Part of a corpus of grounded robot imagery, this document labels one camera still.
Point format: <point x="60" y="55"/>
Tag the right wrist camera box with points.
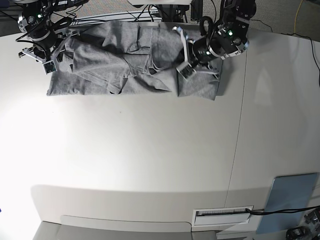
<point x="186" y="70"/>

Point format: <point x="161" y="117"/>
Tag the blue-grey panel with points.
<point x="287" y="192"/>

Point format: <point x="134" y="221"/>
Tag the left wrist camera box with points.
<point x="49" y="67"/>

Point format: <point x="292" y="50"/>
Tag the grey T-shirt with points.
<point x="120" y="58"/>

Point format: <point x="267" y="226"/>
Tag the black aluminium extrusion post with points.
<point x="196" y="7"/>

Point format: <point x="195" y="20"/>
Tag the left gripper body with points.
<point x="196" y="54"/>

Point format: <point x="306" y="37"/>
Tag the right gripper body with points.
<point x="49" y="47"/>

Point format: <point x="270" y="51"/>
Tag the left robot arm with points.
<point x="225" y="38"/>

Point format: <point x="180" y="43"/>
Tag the black device bottom right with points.
<point x="299" y="233"/>

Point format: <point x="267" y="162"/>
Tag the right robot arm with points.
<point x="46" y="24"/>

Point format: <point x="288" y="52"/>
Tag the white cable grommet plate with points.
<point x="216" y="217"/>

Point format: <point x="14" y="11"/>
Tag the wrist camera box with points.
<point x="186" y="70"/>
<point x="49" y="67"/>

